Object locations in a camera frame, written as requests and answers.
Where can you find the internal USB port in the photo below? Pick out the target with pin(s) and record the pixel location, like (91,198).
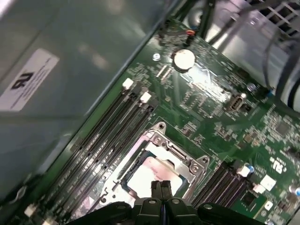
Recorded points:
(234,103)

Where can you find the CPU socket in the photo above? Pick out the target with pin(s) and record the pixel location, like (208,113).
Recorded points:
(159,131)

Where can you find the silver metal disk bay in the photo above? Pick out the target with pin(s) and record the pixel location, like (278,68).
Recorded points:
(248,30)

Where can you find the silver board screw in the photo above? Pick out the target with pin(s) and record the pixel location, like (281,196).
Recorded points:
(155,56)

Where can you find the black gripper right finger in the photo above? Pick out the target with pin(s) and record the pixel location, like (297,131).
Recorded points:
(178,211)

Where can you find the white label sticker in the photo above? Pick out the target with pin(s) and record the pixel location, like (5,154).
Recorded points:
(30,79)

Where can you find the green motherboard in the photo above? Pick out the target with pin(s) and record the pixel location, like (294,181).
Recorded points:
(211,93)

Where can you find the black PC case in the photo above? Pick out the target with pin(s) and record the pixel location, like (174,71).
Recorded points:
(82,47)

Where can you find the silver coin battery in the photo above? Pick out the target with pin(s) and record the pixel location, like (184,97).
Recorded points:
(184,59)

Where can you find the metal socket cover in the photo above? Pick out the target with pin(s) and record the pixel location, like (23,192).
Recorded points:
(185,171)

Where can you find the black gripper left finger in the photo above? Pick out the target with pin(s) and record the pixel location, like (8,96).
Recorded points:
(150,211)

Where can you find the silver CPU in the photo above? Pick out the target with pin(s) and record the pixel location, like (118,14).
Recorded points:
(143,180)

